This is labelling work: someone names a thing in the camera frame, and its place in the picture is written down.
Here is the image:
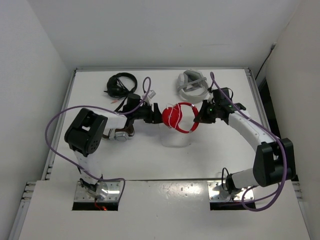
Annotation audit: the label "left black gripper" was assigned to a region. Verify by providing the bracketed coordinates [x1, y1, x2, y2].
[132, 101, 166, 124]

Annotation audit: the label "white headphone cable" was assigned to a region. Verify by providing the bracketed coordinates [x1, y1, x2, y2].
[164, 103, 183, 131]

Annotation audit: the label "red headphones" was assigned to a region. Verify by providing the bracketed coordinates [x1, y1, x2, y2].
[162, 102, 199, 134]

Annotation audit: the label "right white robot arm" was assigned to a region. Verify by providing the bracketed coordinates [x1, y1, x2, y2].
[194, 87, 297, 194]

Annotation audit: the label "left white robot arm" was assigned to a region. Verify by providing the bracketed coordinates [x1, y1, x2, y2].
[64, 93, 163, 196]

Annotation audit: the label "grey white headphones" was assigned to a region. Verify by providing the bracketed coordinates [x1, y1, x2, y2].
[176, 69, 209, 104]

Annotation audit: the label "brown silver headphones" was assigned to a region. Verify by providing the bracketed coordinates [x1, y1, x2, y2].
[102, 125, 135, 142]

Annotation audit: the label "black headphones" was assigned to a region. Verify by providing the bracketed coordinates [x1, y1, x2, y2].
[104, 72, 138, 103]

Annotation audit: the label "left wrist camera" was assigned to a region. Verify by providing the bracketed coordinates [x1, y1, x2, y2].
[145, 90, 156, 104]

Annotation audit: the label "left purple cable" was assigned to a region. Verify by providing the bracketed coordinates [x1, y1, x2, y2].
[44, 76, 153, 201]

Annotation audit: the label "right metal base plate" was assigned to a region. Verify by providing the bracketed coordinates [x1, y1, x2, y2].
[207, 180, 247, 203]

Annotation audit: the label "metal base plate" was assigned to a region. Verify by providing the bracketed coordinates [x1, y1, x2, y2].
[207, 180, 247, 203]
[73, 181, 121, 203]

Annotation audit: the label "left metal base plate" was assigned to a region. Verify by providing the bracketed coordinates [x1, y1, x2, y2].
[73, 181, 121, 203]

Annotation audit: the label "black wall cable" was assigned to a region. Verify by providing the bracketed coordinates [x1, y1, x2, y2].
[255, 43, 276, 81]

